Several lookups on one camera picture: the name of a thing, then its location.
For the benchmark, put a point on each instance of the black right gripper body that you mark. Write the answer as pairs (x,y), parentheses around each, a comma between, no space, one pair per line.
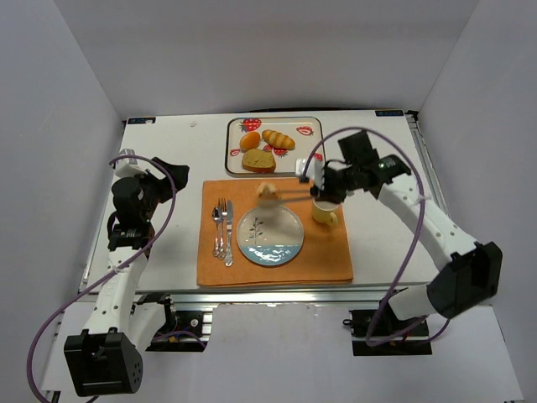
(328,187)

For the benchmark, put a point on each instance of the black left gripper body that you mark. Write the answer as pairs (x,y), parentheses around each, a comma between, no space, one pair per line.
(169,177)

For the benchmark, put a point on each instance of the metal tongs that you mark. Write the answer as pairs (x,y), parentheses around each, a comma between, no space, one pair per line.
(288,196)

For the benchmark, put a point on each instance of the glazed bagel donut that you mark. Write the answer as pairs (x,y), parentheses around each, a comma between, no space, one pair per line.
(267,191)

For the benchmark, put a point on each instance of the brown bread slice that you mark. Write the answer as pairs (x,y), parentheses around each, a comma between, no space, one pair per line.
(259,161)

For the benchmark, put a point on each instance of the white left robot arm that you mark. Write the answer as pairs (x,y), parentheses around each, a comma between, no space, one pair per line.
(106,357)

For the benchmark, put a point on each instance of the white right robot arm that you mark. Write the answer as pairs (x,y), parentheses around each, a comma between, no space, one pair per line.
(468,271)

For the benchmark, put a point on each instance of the long braided bread roll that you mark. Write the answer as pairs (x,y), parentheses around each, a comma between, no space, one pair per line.
(278,140)

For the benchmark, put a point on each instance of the yellow mug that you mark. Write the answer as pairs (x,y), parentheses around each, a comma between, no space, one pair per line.
(324,212)

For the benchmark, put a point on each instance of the silver spoon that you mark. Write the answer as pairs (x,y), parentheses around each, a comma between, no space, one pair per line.
(217,219)

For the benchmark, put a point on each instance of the strawberry pattern tray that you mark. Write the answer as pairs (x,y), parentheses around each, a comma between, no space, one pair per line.
(305,131)

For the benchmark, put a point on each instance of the round orange bun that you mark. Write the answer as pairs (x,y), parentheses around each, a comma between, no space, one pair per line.
(249,141)

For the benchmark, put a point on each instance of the orange placemat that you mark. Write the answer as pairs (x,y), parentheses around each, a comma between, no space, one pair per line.
(324,257)

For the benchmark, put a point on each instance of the silver fork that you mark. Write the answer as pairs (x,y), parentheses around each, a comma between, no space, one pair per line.
(222,207)

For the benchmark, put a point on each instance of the ceramic plate with plant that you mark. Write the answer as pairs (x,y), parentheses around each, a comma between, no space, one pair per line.
(270,237)

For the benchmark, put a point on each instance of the silver knife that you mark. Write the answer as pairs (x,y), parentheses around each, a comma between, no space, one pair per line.
(229,217)

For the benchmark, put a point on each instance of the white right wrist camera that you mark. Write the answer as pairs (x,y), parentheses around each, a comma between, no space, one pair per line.
(314,171)

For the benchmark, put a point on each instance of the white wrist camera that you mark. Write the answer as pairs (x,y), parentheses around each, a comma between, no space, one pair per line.
(314,171)
(127,167)

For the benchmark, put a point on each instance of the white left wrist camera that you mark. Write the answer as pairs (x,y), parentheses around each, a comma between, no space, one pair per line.
(127,167)

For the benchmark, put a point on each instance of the aluminium table frame rail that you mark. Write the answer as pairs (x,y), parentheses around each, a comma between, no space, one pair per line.
(368,295)

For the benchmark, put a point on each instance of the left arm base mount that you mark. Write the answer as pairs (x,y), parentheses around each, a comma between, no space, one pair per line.
(185,330)

